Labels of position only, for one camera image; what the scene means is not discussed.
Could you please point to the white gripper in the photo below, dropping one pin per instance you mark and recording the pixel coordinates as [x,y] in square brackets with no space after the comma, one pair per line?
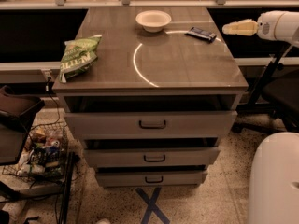
[267,26]

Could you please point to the dark blue rxbar wrapper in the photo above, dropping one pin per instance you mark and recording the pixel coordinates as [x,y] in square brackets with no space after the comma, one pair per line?
[201,34]

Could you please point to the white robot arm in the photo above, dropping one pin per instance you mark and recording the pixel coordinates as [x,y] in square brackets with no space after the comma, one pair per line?
[274,175]

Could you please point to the green jalapeno chip bag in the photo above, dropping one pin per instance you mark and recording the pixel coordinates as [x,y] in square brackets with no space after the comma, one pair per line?
[78,56]

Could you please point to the black office chair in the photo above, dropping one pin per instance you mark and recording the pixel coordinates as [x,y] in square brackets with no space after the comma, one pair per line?
[278,98]

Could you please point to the white paper bowl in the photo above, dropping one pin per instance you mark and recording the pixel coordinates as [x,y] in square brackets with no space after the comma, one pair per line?
[153,21]

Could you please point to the grey drawer cabinet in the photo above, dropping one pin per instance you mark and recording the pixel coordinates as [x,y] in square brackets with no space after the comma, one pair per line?
[137,71]

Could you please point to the bottom grey drawer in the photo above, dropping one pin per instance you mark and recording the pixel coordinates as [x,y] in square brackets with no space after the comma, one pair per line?
[171,178]

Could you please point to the grey drawer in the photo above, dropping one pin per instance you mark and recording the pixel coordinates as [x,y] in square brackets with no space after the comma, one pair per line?
[150,125]
[171,178]
[151,157]

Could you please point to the top grey drawer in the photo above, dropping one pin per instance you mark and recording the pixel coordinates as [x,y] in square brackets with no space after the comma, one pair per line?
[150,125]

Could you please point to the middle grey drawer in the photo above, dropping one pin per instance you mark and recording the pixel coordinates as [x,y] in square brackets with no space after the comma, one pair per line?
[151,157]

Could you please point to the blue tape cross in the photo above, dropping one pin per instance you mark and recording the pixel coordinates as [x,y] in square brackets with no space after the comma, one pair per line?
[152,207]

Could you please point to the dark brown bin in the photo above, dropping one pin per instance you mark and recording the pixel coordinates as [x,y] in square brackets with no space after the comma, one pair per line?
[17,114]

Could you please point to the wire basket with snacks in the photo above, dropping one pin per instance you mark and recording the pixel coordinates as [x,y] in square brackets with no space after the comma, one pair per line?
[44,154]

